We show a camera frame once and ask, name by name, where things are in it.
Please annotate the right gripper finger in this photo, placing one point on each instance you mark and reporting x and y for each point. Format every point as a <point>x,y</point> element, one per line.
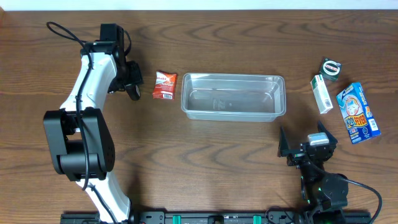
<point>323,129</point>
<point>283,149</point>

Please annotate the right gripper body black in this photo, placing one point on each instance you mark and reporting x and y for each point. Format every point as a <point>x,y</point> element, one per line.
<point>306,149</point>

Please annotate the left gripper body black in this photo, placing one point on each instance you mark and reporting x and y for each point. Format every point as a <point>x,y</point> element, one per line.
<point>134,83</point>

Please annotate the black bottle white cap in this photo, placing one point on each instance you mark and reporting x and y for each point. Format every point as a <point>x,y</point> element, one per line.
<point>133,91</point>

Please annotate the blue Kool Fever box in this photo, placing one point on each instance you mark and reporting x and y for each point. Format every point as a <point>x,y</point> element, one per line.
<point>357,115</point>

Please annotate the red snack packet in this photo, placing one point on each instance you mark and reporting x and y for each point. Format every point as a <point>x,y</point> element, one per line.
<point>165,86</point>

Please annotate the dark green round-label box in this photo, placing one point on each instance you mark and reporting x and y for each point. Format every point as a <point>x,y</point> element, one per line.
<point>330,69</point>

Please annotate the clear plastic container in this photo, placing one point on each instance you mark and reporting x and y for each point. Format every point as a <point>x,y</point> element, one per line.
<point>233,97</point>

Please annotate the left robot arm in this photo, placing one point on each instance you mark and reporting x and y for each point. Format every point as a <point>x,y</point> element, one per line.
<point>81,146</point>

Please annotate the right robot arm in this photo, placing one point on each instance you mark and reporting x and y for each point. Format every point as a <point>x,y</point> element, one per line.
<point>325,193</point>

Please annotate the white green medicine box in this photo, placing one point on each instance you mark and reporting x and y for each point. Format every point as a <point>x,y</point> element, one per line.
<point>321,94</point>

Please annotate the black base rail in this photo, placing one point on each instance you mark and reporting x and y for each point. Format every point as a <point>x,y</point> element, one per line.
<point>271,216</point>

